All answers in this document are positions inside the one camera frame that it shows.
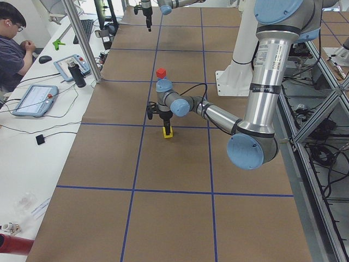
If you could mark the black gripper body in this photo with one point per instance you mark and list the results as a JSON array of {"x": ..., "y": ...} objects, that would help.
[
  {"x": 165, "y": 114},
  {"x": 148, "y": 15}
]

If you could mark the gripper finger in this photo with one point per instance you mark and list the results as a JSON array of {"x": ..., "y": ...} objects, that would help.
[
  {"x": 165, "y": 127},
  {"x": 149, "y": 23},
  {"x": 168, "y": 127}
]

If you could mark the yellow block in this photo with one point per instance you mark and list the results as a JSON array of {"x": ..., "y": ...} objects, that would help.
[{"x": 167, "y": 136}]

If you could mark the red block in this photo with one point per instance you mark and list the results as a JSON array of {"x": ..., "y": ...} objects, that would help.
[{"x": 161, "y": 72}]

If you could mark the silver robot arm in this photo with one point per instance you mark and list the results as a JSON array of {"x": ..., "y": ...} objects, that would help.
[
  {"x": 280, "y": 24},
  {"x": 166, "y": 7}
]

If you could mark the black monitor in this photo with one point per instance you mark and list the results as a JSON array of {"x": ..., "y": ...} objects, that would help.
[{"x": 110, "y": 24}]

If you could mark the black keyboard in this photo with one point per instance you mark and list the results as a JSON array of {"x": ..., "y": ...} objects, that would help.
[{"x": 87, "y": 25}]

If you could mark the black water bottle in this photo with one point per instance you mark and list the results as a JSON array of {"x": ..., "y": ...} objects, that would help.
[{"x": 76, "y": 73}]

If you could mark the green plastic tool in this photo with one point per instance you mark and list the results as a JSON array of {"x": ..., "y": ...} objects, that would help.
[{"x": 57, "y": 43}]

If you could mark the far teach pendant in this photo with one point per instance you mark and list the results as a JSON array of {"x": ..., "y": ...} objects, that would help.
[{"x": 63, "y": 66}]

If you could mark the teach pendant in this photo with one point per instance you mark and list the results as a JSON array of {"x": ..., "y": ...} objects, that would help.
[
  {"x": 63, "y": 66},
  {"x": 36, "y": 101}
]

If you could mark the black computer mouse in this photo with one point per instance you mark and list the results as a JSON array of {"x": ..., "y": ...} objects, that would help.
[{"x": 44, "y": 59}]

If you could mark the small black puck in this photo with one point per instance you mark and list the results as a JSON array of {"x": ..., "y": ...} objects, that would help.
[{"x": 40, "y": 139}]

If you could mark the near teach pendant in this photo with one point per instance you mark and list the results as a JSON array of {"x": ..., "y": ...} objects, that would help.
[{"x": 36, "y": 101}]

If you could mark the seated person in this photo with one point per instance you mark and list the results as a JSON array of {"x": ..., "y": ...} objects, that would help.
[{"x": 16, "y": 59}]

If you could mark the red cylinder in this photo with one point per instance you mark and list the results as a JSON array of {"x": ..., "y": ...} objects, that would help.
[{"x": 15, "y": 245}]

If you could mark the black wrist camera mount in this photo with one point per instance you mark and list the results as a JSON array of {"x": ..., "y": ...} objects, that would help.
[{"x": 152, "y": 109}]

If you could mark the aluminium frame post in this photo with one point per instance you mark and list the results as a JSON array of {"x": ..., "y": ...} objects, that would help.
[{"x": 83, "y": 42}]

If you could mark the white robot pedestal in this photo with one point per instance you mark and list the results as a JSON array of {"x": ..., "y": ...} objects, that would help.
[{"x": 235, "y": 80}]

